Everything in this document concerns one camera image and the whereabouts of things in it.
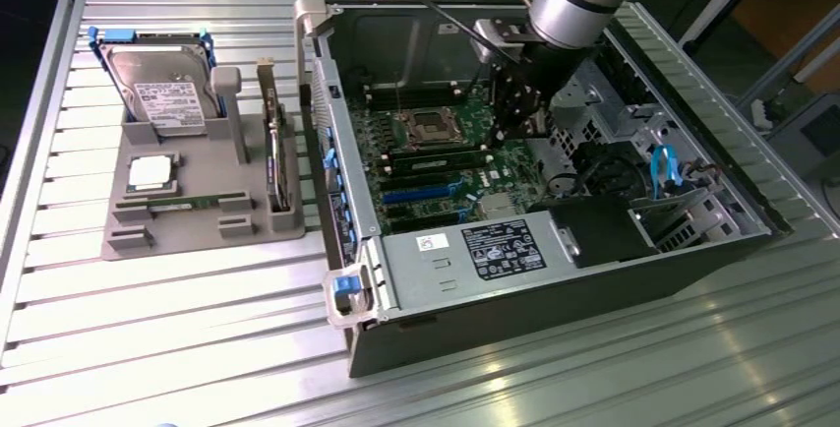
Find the green RAM stick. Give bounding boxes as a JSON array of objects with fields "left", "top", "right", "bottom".
[{"left": 144, "top": 194, "right": 228, "bottom": 211}]

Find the dark grey background box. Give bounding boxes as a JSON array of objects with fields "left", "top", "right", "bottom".
[{"left": 767, "top": 91, "right": 840, "bottom": 172}]

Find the silver hard disk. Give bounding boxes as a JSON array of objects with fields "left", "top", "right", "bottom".
[{"left": 108, "top": 44, "right": 211, "bottom": 138}]

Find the black expansion slot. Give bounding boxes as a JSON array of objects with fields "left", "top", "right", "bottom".
[{"left": 385, "top": 210, "right": 475, "bottom": 232}]

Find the blue case latch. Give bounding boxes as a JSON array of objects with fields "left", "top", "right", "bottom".
[{"left": 331, "top": 275, "right": 364, "bottom": 308}]

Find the blue SATA wire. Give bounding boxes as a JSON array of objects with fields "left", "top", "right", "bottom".
[{"left": 647, "top": 143, "right": 685, "bottom": 201}]

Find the blue expansion slot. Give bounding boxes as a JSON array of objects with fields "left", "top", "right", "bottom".
[{"left": 381, "top": 181, "right": 464, "bottom": 205}]

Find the black background cable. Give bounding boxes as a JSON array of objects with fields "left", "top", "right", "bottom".
[{"left": 681, "top": 0, "right": 784, "bottom": 52}]

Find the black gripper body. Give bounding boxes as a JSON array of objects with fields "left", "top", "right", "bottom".
[{"left": 485, "top": 40, "right": 604, "bottom": 152}]

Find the black installed RAM stick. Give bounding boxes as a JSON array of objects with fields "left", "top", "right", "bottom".
[{"left": 391, "top": 149, "right": 495, "bottom": 176}]

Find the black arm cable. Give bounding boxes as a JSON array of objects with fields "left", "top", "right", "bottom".
[{"left": 412, "top": 0, "right": 527, "bottom": 69}]

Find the green motherboard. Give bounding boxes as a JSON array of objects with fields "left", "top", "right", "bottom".
[{"left": 347, "top": 80, "right": 552, "bottom": 234}]

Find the metal CPU socket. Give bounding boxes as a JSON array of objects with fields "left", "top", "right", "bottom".
[{"left": 391, "top": 106, "right": 468, "bottom": 149}]

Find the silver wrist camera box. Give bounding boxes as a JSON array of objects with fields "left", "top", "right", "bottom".
[{"left": 471, "top": 18, "right": 531, "bottom": 62}]

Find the grey power supply unit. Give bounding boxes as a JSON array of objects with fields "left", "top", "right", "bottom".
[{"left": 377, "top": 214, "right": 576, "bottom": 311}]

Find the black disk bay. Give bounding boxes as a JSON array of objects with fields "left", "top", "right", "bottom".
[{"left": 529, "top": 195, "right": 661, "bottom": 271}]

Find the silver chipset heatsink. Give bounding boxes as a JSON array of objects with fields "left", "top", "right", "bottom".
[{"left": 476, "top": 194, "right": 519, "bottom": 216}]

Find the blue disk caddy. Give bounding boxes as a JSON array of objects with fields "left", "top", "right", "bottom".
[{"left": 87, "top": 26, "right": 217, "bottom": 119}]

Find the silver CPU chip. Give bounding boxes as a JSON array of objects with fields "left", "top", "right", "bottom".
[{"left": 127, "top": 154, "right": 177, "bottom": 187}]

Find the grey parts rack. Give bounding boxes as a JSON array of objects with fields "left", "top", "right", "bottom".
[{"left": 100, "top": 66, "right": 307, "bottom": 262}]

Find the graphics card on edge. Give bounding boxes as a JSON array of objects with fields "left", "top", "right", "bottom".
[{"left": 253, "top": 56, "right": 295, "bottom": 214}]

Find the black RAM slot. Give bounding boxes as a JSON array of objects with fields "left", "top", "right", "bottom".
[
  {"left": 364, "top": 82, "right": 463, "bottom": 98},
  {"left": 367, "top": 93, "right": 491, "bottom": 111}
]

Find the black open PC case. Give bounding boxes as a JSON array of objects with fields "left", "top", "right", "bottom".
[{"left": 293, "top": 0, "right": 793, "bottom": 379}]

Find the black wire bundle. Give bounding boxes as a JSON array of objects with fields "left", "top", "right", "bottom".
[{"left": 547, "top": 151, "right": 657, "bottom": 200}]

